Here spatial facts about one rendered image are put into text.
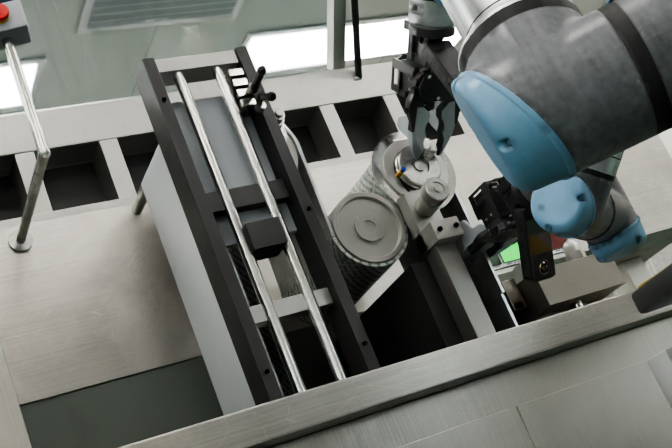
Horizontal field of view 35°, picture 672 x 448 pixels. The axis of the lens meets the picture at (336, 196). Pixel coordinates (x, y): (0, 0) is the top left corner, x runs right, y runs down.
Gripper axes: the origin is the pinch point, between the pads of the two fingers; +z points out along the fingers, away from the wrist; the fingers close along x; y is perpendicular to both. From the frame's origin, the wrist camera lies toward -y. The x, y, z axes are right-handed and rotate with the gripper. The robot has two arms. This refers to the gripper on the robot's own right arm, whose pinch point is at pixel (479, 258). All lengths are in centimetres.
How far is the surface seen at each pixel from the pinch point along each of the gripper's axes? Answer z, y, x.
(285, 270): 16.9, 11.5, 24.4
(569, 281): -5.9, -9.2, -9.5
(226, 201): -14.4, 11.9, 44.5
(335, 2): 22, 67, -11
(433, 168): -4.5, 14.9, 4.0
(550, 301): -5.9, -11.4, -4.4
